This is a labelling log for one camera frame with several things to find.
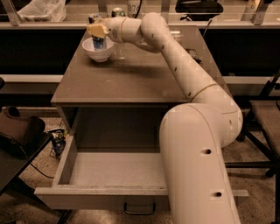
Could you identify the open grey drawer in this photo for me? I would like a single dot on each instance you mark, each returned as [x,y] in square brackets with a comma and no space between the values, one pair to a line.
[112,157]

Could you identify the redbull can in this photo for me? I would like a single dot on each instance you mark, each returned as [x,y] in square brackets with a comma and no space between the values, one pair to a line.
[98,43]

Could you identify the grey cabinet table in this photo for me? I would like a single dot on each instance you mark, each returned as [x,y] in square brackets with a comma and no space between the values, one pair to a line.
[145,78]

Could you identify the dark snack packet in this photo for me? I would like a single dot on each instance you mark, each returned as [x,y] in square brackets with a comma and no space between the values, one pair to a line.
[194,55]

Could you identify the dark side table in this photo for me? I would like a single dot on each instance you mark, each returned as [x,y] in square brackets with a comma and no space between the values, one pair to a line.
[14,160]

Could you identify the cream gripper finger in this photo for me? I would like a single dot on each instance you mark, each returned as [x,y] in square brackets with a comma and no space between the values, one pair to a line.
[98,30]

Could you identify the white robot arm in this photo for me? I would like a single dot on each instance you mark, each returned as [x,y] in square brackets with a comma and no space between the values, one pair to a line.
[192,134]

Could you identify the black bag on shelf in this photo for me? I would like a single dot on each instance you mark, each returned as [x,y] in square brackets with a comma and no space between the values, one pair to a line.
[198,10]

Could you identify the black drawer handle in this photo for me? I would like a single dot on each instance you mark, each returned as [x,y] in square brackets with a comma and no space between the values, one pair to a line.
[139,209]

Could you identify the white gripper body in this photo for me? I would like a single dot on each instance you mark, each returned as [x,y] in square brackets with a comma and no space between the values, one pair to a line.
[114,29]

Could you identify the white plastic bag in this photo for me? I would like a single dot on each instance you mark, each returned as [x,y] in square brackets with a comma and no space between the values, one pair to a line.
[44,11]

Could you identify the white bowl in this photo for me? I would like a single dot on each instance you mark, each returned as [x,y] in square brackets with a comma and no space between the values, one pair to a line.
[98,55]

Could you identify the green soda can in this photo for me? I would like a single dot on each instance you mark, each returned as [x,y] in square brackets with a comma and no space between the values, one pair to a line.
[118,12]

